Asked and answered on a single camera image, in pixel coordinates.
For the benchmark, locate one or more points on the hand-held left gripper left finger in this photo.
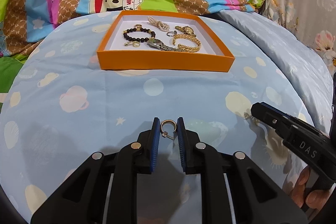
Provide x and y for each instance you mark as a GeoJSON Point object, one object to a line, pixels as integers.
{"type": "Point", "coordinates": [155, 145]}

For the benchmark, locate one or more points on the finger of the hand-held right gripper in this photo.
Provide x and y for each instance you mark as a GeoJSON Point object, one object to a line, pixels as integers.
{"type": "Point", "coordinates": [267, 115]}

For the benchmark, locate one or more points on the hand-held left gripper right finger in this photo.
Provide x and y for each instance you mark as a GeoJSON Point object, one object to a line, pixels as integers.
{"type": "Point", "coordinates": [182, 145]}

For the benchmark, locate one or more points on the gold hoop earring with post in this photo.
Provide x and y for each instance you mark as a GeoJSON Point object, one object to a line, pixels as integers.
{"type": "Point", "coordinates": [162, 124]}

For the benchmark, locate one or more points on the orange cardboard box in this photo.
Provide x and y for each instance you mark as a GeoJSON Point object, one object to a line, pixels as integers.
{"type": "Point", "coordinates": [162, 60]}

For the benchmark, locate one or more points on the silver two-tone wristwatch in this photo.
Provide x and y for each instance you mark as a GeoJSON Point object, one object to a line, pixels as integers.
{"type": "Point", "coordinates": [164, 47]}

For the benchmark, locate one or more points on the gold wristwatch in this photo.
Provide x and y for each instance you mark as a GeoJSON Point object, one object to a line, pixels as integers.
{"type": "Point", "coordinates": [187, 29]}

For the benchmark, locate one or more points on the rose gold hoop earring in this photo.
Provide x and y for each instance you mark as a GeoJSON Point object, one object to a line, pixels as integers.
{"type": "Point", "coordinates": [137, 28]}

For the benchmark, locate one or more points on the person's right hand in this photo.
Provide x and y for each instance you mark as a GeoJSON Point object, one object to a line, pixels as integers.
{"type": "Point", "coordinates": [307, 187]}

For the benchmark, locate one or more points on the light blue quilt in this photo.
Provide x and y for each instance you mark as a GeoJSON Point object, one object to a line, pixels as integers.
{"type": "Point", "coordinates": [283, 50]}

